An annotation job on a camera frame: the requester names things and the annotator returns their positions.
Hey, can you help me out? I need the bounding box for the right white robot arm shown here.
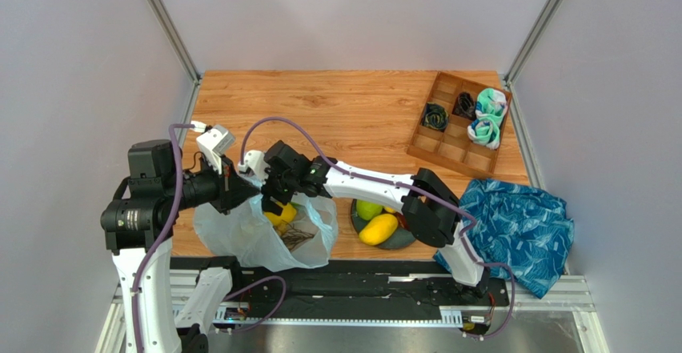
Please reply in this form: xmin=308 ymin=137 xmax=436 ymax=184
xmin=244 ymin=141 xmax=487 ymax=287

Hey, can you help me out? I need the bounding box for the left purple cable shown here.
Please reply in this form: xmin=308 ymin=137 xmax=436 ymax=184
xmin=130 ymin=122 xmax=287 ymax=353

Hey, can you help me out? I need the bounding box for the dark red fake fruit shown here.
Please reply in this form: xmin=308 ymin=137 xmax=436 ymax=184
xmin=395 ymin=213 xmax=410 ymax=231

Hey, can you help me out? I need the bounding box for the blue patterned cloth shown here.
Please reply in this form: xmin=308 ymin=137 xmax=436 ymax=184
xmin=459 ymin=179 xmax=575 ymax=299

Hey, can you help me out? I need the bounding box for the dark blue ceramic plate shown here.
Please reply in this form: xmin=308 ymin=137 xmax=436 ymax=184
xmin=350 ymin=199 xmax=416 ymax=251

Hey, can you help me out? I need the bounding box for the yellow fake lemon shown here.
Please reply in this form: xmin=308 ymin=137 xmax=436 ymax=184
xmin=264 ymin=203 xmax=298 ymax=233

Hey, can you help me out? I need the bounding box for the black rolled sock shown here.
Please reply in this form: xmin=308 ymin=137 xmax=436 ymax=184
xmin=452 ymin=92 xmax=476 ymax=121

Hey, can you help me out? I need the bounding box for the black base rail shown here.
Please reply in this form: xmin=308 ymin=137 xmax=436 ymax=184
xmin=170 ymin=256 xmax=511 ymax=322

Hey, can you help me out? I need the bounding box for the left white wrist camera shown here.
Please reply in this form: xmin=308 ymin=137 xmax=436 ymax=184
xmin=191 ymin=121 xmax=236 ymax=175

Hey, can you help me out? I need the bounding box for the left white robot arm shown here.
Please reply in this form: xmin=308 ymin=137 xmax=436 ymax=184
xmin=100 ymin=139 xmax=259 ymax=352

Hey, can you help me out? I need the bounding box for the dark rolled sock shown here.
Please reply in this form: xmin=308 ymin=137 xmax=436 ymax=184
xmin=421 ymin=102 xmax=449 ymax=132

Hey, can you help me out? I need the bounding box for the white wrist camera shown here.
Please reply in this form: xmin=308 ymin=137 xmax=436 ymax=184
xmin=191 ymin=121 xmax=236 ymax=175
xmin=238 ymin=150 xmax=270 ymax=182

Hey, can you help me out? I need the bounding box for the yellow fake mango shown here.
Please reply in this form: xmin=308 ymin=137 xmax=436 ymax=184
xmin=359 ymin=214 xmax=399 ymax=246

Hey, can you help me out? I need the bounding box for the green fake pear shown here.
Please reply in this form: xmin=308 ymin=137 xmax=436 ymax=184
xmin=355 ymin=200 xmax=383 ymax=222

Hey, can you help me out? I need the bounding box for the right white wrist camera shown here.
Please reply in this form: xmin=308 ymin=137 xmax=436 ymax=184
xmin=238 ymin=150 xmax=270 ymax=182

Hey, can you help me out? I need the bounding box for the light blue plastic bag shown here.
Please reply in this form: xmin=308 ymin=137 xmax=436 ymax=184
xmin=193 ymin=194 xmax=339 ymax=272

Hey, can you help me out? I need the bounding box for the wooden compartment tray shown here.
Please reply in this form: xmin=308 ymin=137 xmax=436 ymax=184
xmin=407 ymin=71 xmax=500 ymax=179

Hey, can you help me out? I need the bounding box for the teal white rolled sock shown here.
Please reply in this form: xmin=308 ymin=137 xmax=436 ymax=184
xmin=475 ymin=88 xmax=508 ymax=126

